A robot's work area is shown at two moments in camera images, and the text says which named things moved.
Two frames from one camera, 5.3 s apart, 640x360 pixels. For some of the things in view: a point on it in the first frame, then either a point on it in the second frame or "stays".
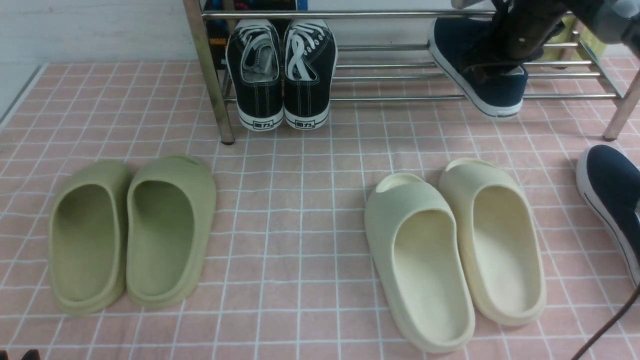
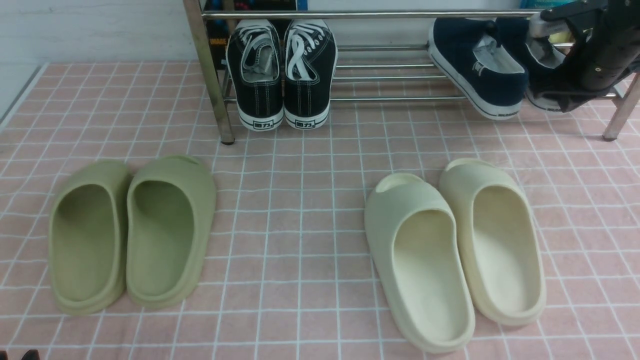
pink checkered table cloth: x=291 y=275 stays
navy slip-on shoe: x=467 y=51 stays
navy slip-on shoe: x=609 y=181 → x=513 y=31
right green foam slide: x=171 y=207 stays
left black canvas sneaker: x=255 y=64 stays
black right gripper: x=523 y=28 → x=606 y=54
